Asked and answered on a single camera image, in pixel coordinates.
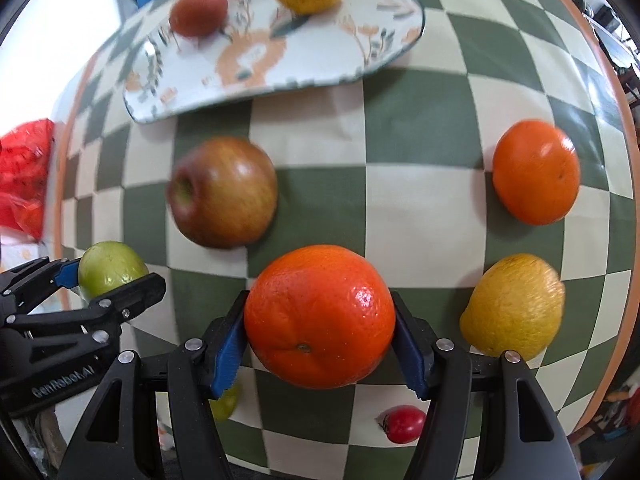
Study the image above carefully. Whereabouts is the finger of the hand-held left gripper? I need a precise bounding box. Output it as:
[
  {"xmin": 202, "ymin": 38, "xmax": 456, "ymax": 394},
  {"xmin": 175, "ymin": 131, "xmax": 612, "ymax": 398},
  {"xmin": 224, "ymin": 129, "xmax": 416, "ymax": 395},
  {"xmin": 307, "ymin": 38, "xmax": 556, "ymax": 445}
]
[
  {"xmin": 9, "ymin": 273, "xmax": 167, "ymax": 342},
  {"xmin": 0, "ymin": 256, "xmax": 83, "ymax": 317}
]

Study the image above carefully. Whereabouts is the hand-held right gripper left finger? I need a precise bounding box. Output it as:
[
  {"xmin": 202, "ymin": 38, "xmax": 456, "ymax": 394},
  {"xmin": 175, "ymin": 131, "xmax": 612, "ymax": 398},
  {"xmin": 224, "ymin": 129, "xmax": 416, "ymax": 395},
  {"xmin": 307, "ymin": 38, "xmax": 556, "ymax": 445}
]
[{"xmin": 62, "ymin": 290, "xmax": 251, "ymax": 480}]

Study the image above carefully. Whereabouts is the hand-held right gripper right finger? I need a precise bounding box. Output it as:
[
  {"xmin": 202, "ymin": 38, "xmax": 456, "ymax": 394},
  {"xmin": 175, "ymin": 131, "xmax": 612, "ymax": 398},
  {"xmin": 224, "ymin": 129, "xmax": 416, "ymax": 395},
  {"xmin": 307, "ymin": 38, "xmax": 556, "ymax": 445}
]
[{"xmin": 390, "ymin": 291, "xmax": 583, "ymax": 480}]

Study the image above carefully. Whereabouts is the green apple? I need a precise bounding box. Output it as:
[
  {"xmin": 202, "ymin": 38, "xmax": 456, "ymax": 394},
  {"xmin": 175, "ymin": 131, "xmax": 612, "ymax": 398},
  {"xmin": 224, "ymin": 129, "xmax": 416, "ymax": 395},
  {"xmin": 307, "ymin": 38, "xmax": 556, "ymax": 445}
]
[{"xmin": 77, "ymin": 241, "xmax": 150, "ymax": 303}]

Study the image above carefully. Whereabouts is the red cherry tomato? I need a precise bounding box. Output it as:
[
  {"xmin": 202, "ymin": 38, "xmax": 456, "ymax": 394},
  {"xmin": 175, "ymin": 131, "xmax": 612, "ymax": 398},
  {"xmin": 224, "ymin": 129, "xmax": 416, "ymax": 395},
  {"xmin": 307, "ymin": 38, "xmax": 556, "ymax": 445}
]
[{"xmin": 377, "ymin": 406, "xmax": 427, "ymax": 445}]

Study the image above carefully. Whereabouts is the orange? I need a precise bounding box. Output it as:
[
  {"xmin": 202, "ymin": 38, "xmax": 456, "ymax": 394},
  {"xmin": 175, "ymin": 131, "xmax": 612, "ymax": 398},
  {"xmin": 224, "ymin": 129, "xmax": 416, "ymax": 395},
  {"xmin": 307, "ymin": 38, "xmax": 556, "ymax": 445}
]
[
  {"xmin": 492, "ymin": 120, "xmax": 581, "ymax": 226},
  {"xmin": 244, "ymin": 245, "xmax": 397, "ymax": 390}
]

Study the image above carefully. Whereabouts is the patterned oval ceramic plate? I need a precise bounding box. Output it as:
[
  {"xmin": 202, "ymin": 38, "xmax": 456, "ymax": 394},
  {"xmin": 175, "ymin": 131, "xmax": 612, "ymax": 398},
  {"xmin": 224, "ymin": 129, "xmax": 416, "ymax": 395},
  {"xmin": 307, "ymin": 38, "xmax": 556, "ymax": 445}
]
[{"xmin": 122, "ymin": 0, "xmax": 427, "ymax": 125}]

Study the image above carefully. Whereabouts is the red plastic bag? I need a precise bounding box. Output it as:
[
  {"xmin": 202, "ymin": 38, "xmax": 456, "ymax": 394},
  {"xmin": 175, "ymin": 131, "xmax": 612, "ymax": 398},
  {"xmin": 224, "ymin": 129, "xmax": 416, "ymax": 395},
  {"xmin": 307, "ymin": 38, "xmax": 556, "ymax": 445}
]
[{"xmin": 0, "ymin": 119, "xmax": 56, "ymax": 240}]

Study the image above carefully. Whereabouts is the green checkered tablecloth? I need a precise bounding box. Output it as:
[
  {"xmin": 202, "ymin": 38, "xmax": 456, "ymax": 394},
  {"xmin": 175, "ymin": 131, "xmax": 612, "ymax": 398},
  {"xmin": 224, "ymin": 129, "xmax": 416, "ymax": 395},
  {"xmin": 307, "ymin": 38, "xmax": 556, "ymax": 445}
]
[{"xmin": 47, "ymin": 0, "xmax": 640, "ymax": 478}]

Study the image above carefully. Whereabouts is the brown-red passion fruit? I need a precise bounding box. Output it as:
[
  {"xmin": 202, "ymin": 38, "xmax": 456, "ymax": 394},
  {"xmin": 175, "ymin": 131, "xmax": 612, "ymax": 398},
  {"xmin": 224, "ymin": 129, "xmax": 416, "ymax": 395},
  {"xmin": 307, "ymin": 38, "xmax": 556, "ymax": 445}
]
[{"xmin": 169, "ymin": 0, "xmax": 229, "ymax": 38}]

